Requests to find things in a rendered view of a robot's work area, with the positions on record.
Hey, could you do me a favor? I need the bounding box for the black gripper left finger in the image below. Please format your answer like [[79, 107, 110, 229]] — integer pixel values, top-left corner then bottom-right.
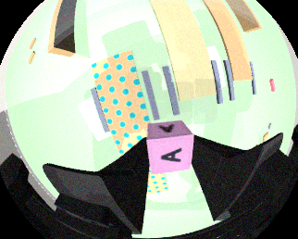
[[43, 137, 150, 234]]

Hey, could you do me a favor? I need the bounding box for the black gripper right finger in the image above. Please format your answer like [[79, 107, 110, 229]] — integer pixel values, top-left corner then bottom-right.
[[191, 133, 283, 222]]

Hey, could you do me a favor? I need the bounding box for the red rectangular block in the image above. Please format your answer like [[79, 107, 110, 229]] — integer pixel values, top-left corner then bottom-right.
[[270, 78, 276, 93]]

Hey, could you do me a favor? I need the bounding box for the pink letter block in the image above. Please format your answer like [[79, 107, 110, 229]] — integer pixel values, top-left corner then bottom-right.
[[146, 119, 193, 175]]

